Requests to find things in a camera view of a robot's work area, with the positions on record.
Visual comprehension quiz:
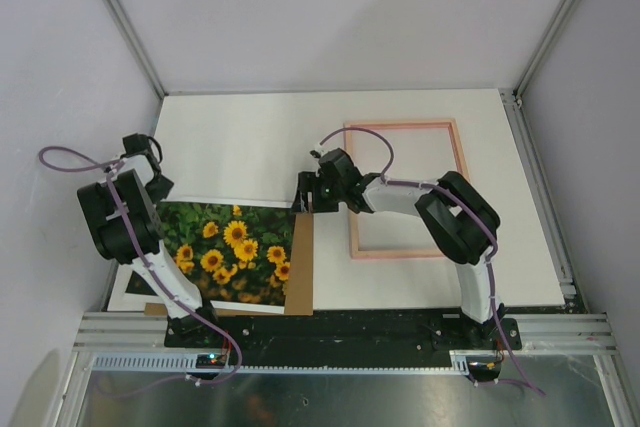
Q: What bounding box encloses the aluminium front right rail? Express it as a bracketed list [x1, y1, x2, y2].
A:
[513, 314, 618, 356]

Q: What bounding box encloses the sunflower photo print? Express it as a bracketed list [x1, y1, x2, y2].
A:
[157, 201, 296, 314]

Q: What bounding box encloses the pink wooden picture frame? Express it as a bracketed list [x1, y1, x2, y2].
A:
[344, 118, 469, 260]

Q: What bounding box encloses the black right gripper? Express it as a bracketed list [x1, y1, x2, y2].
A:
[290, 171, 345, 214]

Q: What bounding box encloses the aluminium corner post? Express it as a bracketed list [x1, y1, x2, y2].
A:
[102, 0, 167, 100]
[512, 0, 581, 99]

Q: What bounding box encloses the left aluminium corner post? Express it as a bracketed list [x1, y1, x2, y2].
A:
[102, 0, 167, 100]

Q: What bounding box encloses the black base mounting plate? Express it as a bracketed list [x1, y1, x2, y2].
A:
[163, 305, 524, 368]

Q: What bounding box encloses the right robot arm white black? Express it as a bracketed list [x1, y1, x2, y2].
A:
[292, 149, 515, 350]

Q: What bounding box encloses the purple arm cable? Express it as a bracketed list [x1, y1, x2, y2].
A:
[317, 126, 547, 396]
[38, 145, 244, 391]

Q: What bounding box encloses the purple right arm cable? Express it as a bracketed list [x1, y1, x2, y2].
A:
[317, 126, 547, 396]

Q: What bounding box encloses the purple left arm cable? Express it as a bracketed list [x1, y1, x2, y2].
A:
[38, 145, 244, 391]

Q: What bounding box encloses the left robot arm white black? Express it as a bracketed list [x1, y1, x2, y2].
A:
[77, 133, 221, 348]

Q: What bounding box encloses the grey slotted cable duct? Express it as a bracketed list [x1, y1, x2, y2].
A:
[92, 351, 498, 378]

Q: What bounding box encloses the right aluminium corner post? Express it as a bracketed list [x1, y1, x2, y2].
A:
[512, 0, 581, 99]

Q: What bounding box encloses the brown cardboard backing board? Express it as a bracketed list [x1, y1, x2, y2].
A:
[143, 213, 314, 317]

